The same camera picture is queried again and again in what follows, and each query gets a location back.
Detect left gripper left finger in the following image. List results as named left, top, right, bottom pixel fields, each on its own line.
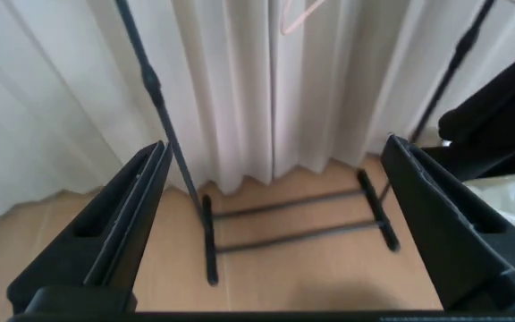
left=6, top=140, right=174, bottom=314

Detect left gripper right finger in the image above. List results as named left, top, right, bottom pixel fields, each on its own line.
left=381, top=134, right=515, bottom=312

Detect black drawstring shorts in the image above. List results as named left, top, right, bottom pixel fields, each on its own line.
left=422, top=38, right=515, bottom=181

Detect black clothes rack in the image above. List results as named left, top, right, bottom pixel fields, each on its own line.
left=114, top=0, right=496, bottom=287

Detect white curtain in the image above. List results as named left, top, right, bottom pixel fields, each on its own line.
left=0, top=0, right=515, bottom=220

